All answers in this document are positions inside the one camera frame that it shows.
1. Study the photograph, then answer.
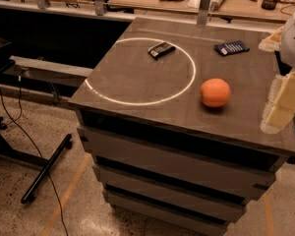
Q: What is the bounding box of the black snack bar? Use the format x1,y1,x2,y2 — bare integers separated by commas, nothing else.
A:
147,42,176,60

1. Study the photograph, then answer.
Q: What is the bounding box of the black stand base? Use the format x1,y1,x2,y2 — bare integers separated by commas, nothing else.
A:
0,117,72,205

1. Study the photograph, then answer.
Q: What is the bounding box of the grey metal bracket right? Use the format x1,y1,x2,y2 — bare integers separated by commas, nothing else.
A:
197,0,210,26

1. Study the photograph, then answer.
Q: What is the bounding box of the orange fruit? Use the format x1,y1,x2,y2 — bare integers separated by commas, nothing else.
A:
200,79,230,108

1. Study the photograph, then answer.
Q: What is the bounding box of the black round container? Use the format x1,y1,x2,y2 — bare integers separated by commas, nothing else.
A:
262,0,279,10

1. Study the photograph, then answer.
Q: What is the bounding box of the black floor cable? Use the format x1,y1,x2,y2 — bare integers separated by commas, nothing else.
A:
0,76,70,236

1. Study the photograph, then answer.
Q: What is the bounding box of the grey drawer cabinet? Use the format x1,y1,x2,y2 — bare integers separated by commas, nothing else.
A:
70,18,295,236

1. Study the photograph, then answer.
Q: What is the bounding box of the blue rxbar blueberry bar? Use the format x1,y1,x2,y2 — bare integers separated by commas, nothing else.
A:
214,40,250,56

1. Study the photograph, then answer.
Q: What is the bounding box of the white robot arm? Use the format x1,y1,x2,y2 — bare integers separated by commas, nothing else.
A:
259,13,295,134

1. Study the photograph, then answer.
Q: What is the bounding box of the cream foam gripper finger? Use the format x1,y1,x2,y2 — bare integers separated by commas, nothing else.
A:
260,68,295,134
259,27,283,52

